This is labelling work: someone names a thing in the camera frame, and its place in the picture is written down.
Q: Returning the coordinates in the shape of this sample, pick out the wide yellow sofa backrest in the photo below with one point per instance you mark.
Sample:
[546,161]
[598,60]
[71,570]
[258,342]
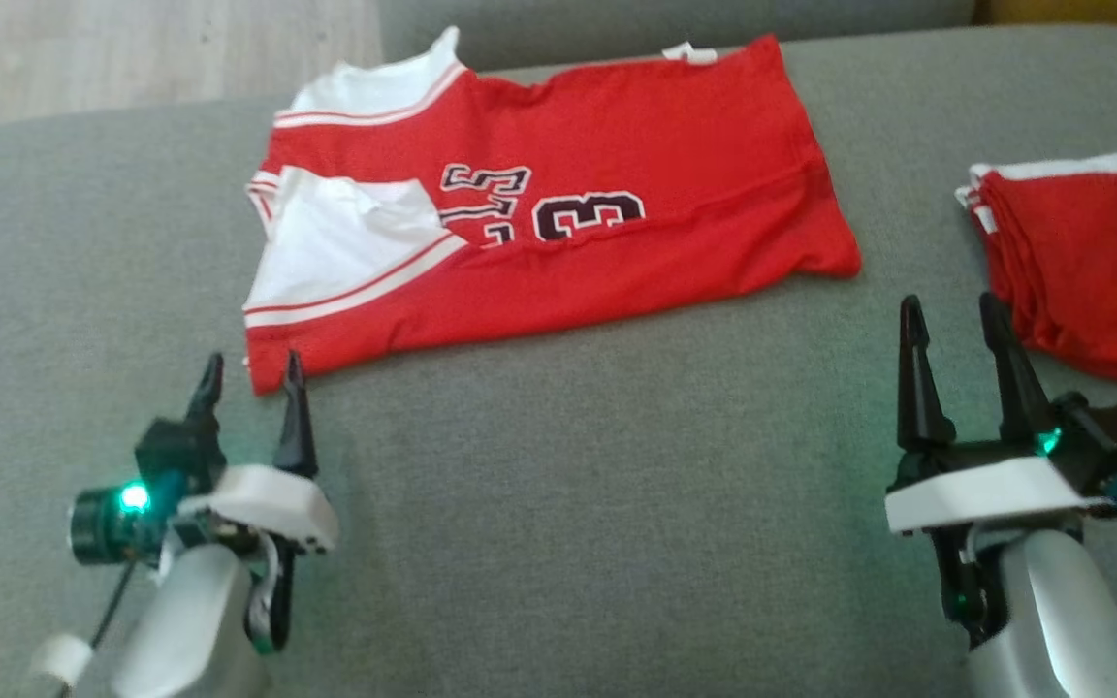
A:
[1082,12]

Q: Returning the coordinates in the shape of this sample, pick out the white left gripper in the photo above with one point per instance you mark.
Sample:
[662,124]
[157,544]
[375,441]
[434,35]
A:
[268,504]

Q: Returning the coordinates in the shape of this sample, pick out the red shorts with white stripe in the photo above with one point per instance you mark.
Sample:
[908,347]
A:
[1092,262]

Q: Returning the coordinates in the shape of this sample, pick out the large grey sofa seat cushion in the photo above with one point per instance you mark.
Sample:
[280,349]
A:
[568,485]

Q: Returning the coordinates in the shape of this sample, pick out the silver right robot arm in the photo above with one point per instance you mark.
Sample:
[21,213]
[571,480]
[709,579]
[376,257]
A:
[1063,620]

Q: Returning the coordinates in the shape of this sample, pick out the red and white basketball jersey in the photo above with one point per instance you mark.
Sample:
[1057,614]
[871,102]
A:
[617,145]

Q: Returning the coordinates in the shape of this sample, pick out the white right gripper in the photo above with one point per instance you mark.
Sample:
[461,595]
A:
[985,490]

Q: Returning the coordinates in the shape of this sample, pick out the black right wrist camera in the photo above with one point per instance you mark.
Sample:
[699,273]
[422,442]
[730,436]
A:
[1116,436]

